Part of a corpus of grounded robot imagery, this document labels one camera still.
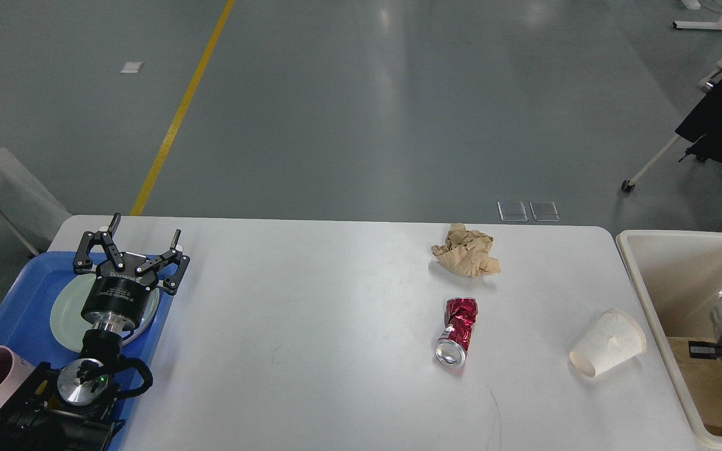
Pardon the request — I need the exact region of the beige plastic bin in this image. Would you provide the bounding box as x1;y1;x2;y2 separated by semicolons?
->
616;229;722;450

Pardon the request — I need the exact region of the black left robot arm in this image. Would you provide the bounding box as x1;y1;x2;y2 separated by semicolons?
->
0;214;190;450

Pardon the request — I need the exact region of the small white paper cup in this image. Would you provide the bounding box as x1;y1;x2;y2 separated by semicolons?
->
568;309;647;378

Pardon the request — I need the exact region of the brown paper bag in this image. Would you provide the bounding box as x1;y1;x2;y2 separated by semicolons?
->
667;337;722;437

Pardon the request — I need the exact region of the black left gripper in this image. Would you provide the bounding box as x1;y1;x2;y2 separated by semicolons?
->
73;212;190;331

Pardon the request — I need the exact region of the white wheeled rack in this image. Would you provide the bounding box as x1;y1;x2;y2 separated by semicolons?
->
620;6;722;193

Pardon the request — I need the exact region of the person in white trousers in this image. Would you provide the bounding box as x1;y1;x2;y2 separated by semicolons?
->
0;148;71;242

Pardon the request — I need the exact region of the blue plastic tray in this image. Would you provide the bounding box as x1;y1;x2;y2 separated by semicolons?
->
0;251;174;450

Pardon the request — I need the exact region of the crushed red soda can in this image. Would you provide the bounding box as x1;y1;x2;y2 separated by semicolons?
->
434;297;478;368

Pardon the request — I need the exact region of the brown paper ball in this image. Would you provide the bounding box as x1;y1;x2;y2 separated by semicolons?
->
431;223;501;277

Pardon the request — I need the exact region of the green plate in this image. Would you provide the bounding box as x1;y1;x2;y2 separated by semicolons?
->
50;274;160;352

